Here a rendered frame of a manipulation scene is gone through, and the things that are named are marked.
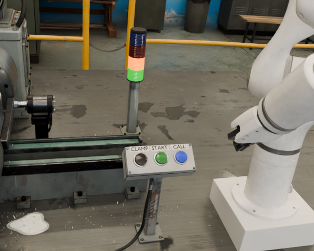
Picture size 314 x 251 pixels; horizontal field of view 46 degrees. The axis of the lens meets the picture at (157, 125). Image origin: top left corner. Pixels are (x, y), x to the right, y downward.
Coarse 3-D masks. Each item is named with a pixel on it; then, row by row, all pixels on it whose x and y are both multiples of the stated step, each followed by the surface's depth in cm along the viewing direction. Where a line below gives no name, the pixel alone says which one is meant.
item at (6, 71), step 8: (0, 48) 123; (0, 56) 118; (8, 56) 124; (0, 64) 114; (8, 64) 120; (0, 72) 112; (8, 72) 116; (16, 72) 128; (0, 80) 113; (8, 80) 114; (16, 80) 126; (0, 88) 114; (8, 88) 115; (8, 96) 116
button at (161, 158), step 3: (159, 153) 88; (162, 153) 88; (156, 156) 88; (159, 156) 88; (162, 156) 88; (165, 156) 88; (156, 159) 88; (159, 159) 88; (162, 159) 88; (165, 159) 88; (159, 162) 88; (162, 162) 88; (165, 162) 88
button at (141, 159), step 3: (138, 153) 87; (141, 153) 87; (135, 156) 87; (138, 156) 87; (141, 156) 87; (144, 156) 87; (135, 159) 86; (138, 159) 86; (141, 159) 87; (144, 159) 87; (147, 159) 87; (138, 162) 86; (141, 162) 86; (144, 162) 87; (141, 165) 87
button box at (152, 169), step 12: (168, 144) 91; (180, 144) 91; (132, 156) 87; (168, 156) 89; (192, 156) 91; (132, 168) 86; (144, 168) 87; (156, 168) 87; (168, 168) 88; (180, 168) 89; (192, 168) 90
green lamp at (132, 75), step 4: (128, 68) 136; (128, 72) 136; (132, 72) 135; (136, 72) 135; (140, 72) 135; (128, 76) 137; (132, 76) 136; (136, 76) 136; (140, 76) 136; (132, 80) 136; (136, 80) 136; (140, 80) 137
